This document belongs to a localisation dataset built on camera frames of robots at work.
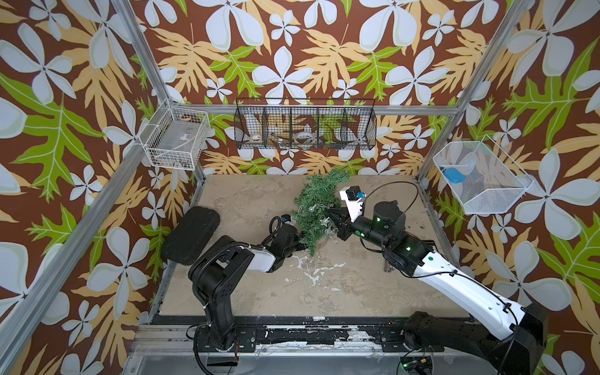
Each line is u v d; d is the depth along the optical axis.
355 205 0.59
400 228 0.51
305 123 0.97
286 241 0.76
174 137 0.85
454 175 0.86
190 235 0.95
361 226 0.60
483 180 0.82
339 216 0.63
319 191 0.68
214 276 0.49
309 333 0.76
